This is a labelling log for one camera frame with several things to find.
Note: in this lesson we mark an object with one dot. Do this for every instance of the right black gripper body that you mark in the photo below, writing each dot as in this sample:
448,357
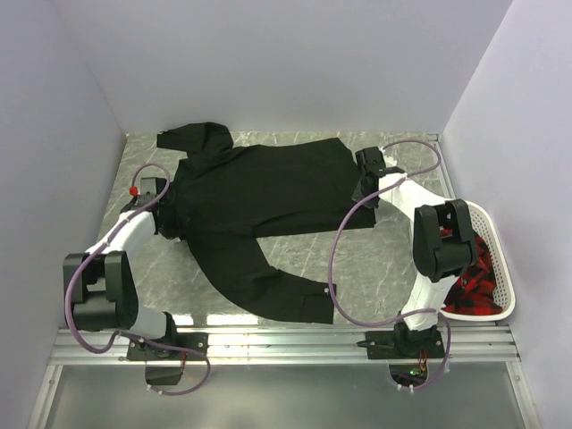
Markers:
360,195

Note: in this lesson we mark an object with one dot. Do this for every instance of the black long sleeve shirt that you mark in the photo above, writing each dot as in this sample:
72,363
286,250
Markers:
223,199

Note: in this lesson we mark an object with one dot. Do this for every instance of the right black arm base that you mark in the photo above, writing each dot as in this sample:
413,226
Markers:
403,345

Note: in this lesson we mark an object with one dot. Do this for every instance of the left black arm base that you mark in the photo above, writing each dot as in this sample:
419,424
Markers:
197,341

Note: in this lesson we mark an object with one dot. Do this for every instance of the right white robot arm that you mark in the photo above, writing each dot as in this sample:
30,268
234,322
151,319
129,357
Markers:
443,239

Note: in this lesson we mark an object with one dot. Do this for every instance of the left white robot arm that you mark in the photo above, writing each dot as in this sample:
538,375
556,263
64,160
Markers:
100,297

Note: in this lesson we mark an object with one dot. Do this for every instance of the red black plaid shirt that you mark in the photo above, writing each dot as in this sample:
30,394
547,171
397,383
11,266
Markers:
472,293

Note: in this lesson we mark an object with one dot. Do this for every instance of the white plastic laundry basket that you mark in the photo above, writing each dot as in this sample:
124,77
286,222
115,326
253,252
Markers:
504,294

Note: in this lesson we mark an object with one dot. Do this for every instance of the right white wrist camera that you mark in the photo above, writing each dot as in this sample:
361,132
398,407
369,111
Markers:
389,160

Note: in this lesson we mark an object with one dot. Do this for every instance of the aluminium mounting rail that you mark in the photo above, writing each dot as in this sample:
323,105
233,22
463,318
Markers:
253,346

